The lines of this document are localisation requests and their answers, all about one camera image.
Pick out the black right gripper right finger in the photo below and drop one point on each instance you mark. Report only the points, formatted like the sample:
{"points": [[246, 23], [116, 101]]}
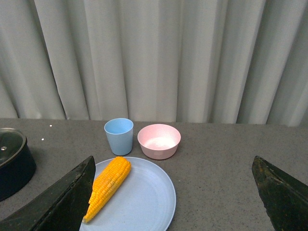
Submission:
{"points": [[284, 197]]}

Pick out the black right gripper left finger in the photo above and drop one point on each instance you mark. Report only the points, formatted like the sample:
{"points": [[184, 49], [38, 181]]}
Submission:
{"points": [[61, 207]]}

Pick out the yellow corn cob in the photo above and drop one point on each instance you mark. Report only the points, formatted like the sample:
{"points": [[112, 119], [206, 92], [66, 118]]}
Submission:
{"points": [[106, 184]]}

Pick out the glass lid with blue knob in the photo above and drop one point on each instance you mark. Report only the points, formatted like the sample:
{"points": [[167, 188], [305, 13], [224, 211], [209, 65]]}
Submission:
{"points": [[12, 142]]}

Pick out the dark blue saucepan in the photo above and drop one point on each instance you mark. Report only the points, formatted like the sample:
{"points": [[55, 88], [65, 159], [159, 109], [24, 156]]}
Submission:
{"points": [[17, 173]]}

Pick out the light blue plate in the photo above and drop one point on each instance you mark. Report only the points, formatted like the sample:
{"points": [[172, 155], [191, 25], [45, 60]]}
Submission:
{"points": [[146, 201]]}

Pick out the light blue cup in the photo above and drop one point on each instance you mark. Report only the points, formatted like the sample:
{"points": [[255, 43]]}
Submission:
{"points": [[119, 132]]}

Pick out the pink bowl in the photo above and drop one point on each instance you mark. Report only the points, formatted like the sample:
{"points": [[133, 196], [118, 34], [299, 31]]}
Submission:
{"points": [[159, 141]]}

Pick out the white curtain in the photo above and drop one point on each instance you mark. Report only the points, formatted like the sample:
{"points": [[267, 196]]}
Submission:
{"points": [[216, 61]]}

